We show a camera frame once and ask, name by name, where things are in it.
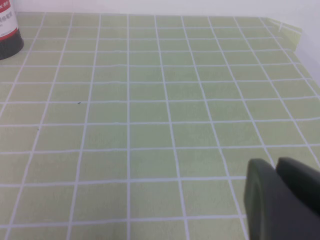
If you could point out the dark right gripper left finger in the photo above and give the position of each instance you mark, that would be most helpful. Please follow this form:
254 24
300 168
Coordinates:
265 212

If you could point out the green checked table cloth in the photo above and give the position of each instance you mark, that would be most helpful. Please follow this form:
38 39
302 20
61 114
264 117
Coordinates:
150 112

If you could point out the black mesh pen holder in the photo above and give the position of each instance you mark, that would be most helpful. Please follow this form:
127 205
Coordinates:
8 37

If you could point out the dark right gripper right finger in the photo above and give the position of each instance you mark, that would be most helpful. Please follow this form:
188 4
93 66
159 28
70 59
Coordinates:
302 180

